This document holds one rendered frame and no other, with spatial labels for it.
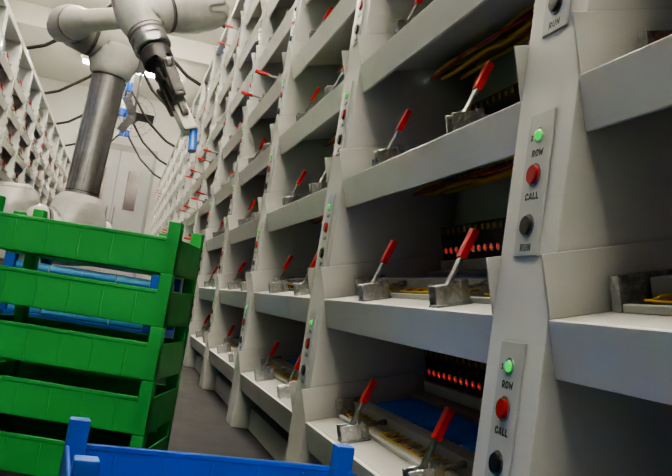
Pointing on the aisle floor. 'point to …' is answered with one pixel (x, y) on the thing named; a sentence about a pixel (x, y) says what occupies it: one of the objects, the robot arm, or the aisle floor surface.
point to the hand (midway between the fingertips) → (184, 119)
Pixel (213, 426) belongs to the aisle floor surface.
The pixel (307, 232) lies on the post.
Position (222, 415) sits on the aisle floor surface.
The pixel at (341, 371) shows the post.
